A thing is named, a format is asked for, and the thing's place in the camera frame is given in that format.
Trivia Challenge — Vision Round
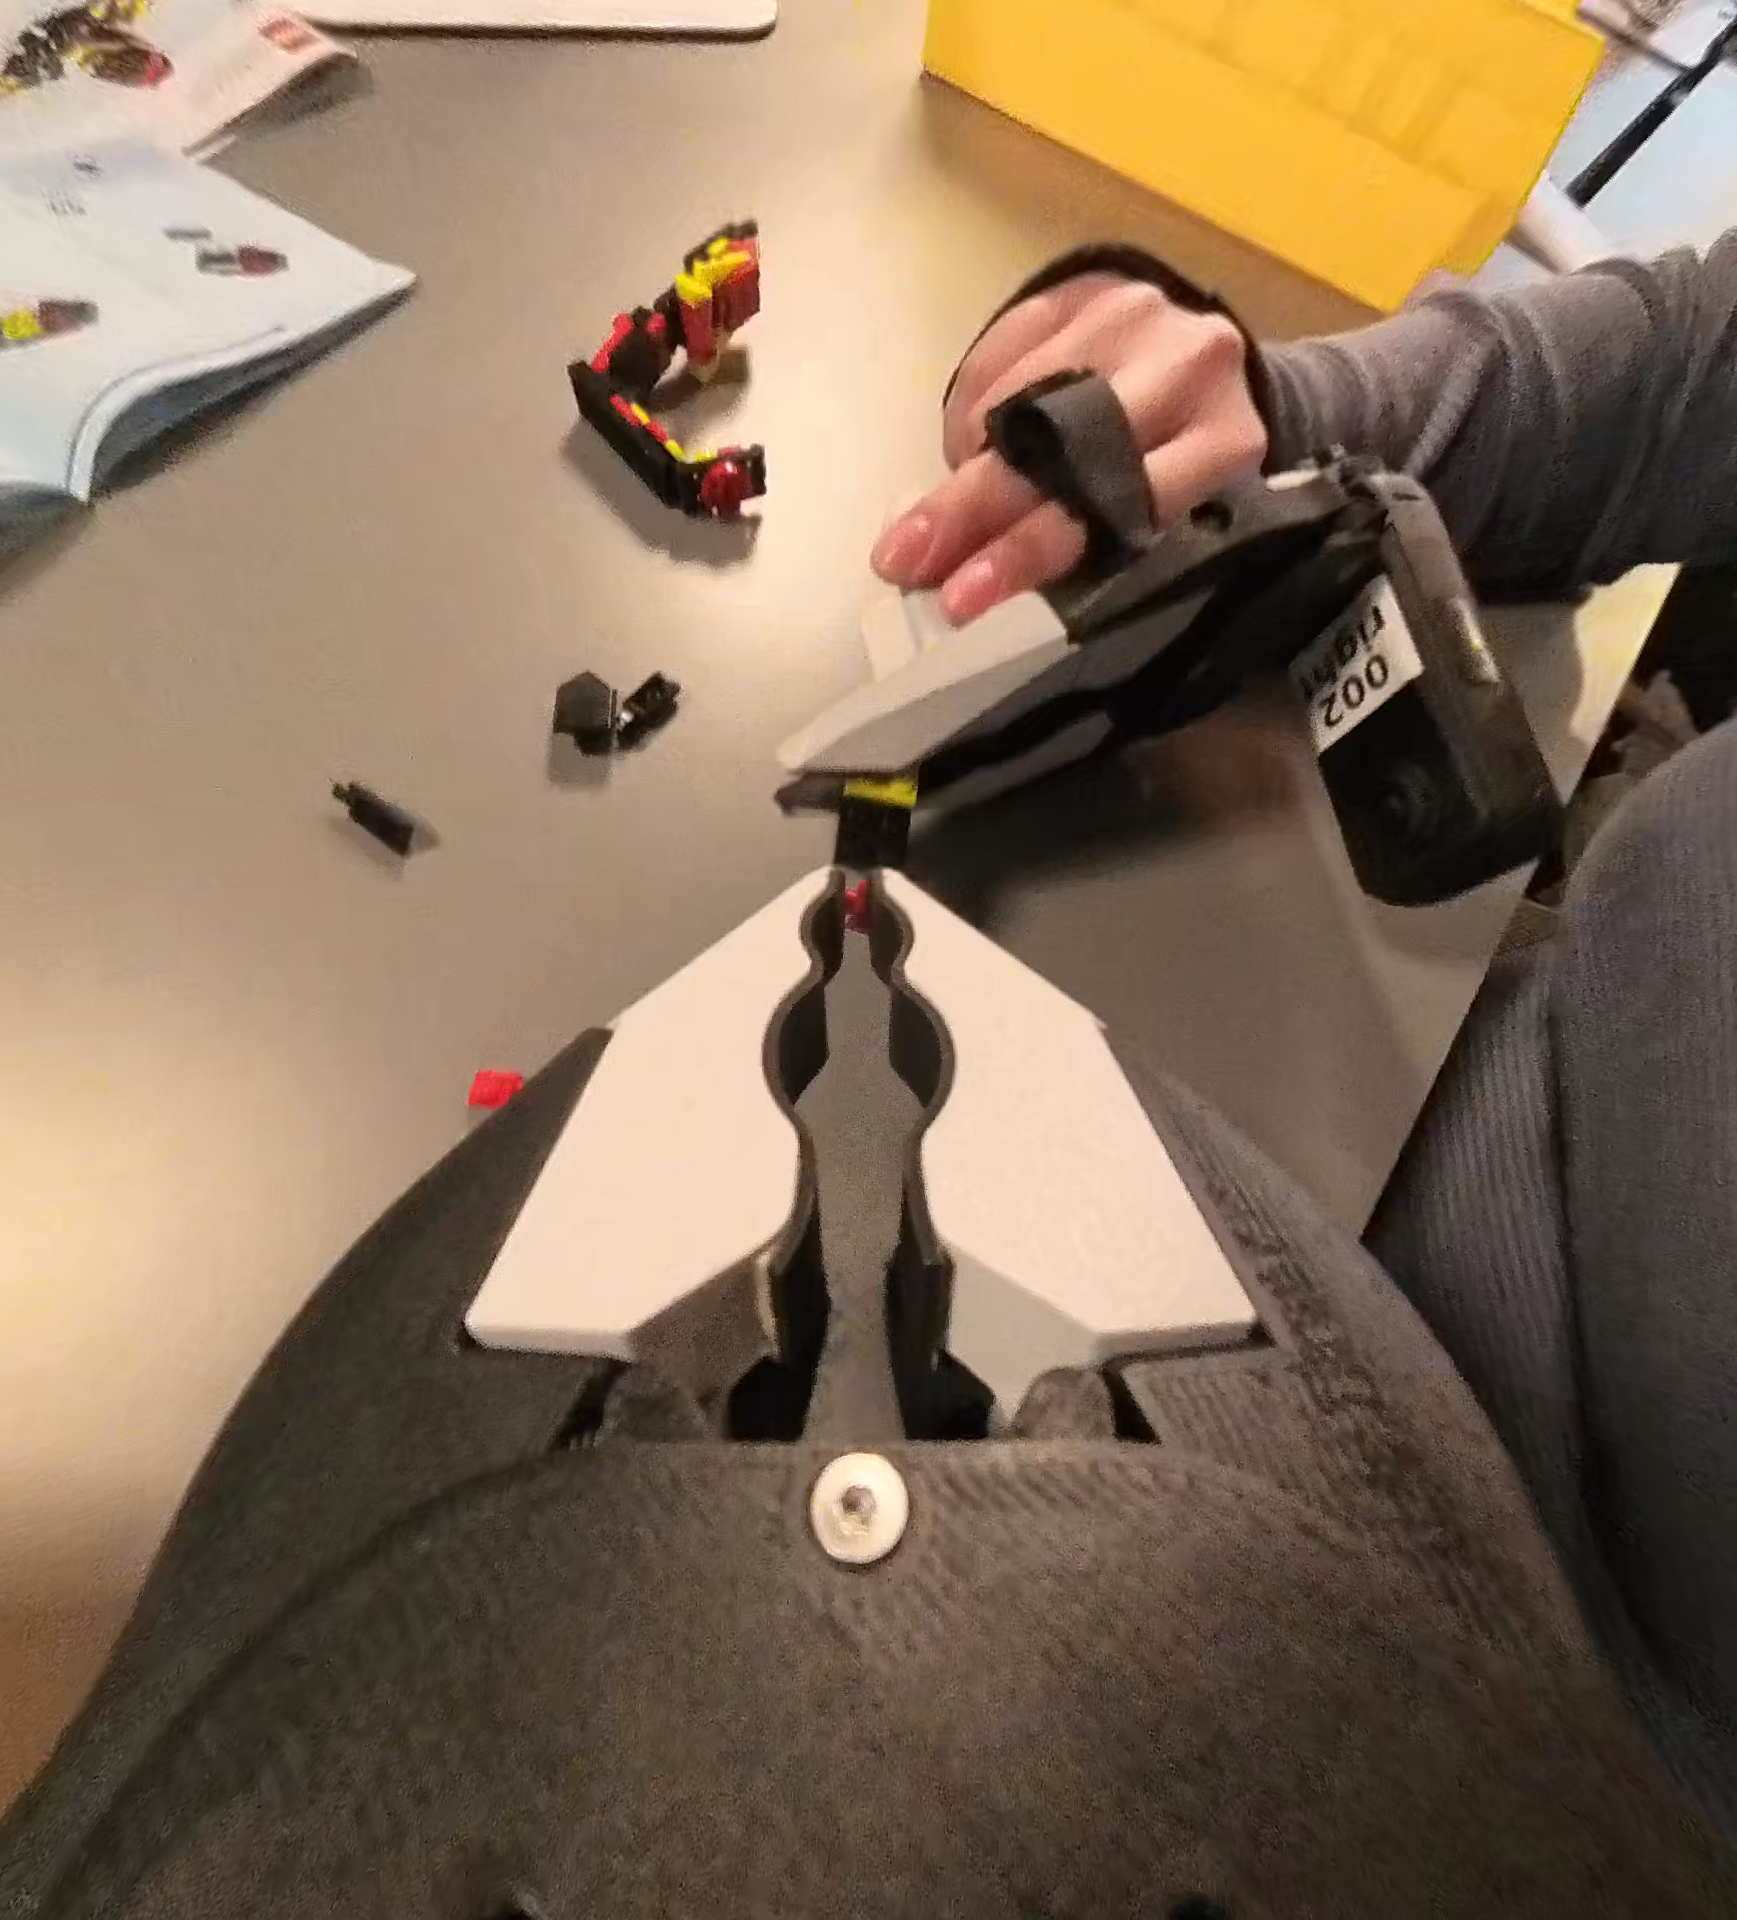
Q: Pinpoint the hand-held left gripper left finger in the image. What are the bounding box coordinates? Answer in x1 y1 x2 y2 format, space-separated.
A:
463 865 837 1360

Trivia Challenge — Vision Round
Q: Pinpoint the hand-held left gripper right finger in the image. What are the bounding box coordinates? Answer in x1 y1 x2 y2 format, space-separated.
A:
874 865 1263 1423

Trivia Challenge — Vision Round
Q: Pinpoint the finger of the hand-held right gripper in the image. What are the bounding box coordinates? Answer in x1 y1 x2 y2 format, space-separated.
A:
774 701 1130 824
774 588 1087 780

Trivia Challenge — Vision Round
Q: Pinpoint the black brick block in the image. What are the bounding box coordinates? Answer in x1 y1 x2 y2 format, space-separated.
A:
830 772 919 872

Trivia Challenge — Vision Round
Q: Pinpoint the red yellow black brick model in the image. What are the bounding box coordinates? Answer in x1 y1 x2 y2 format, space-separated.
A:
564 220 773 521

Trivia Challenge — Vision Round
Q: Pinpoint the yellow plastic bin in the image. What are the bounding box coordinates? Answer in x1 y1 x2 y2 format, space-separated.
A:
922 0 1610 313

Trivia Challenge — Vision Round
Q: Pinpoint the person's right forearm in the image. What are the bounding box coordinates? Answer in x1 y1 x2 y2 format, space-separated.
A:
1251 224 1737 601

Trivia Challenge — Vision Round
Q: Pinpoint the person's right hand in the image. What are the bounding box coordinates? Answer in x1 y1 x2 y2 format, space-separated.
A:
869 241 1274 630

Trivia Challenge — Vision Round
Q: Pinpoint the black clip brick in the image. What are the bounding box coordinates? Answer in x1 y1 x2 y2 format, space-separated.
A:
328 777 421 859

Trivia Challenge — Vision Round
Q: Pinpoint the person's leg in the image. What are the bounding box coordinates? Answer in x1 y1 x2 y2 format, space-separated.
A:
1363 681 1737 1920

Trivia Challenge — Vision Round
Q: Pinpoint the black upright stand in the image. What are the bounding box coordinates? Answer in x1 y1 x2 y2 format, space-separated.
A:
1563 0 1737 210

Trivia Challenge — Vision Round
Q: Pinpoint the wooden book stand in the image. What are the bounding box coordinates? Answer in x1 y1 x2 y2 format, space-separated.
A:
291 0 781 39

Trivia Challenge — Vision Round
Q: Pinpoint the open instruction booklet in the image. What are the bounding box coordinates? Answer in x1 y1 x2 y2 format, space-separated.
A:
0 134 417 572

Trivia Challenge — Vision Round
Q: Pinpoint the closed instruction booklet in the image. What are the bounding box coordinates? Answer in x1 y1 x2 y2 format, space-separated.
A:
0 0 360 160

